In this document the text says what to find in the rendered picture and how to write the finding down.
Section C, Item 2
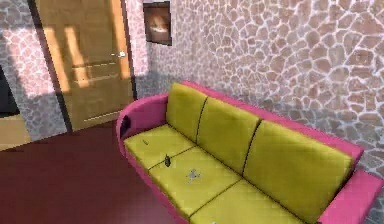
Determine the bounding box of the pink sofa with yellow cushions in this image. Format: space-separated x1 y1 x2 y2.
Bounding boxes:
115 80 384 224

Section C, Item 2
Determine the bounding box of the wooden room door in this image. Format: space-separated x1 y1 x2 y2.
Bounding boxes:
27 0 138 133

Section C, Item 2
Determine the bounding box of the light wooden cabinet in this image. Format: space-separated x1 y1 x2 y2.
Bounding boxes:
0 113 33 152

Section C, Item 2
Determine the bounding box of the grey key ring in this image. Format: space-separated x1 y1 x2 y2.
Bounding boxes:
186 168 202 185

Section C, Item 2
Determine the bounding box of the dark framed wall picture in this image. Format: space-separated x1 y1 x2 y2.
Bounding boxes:
142 0 173 47

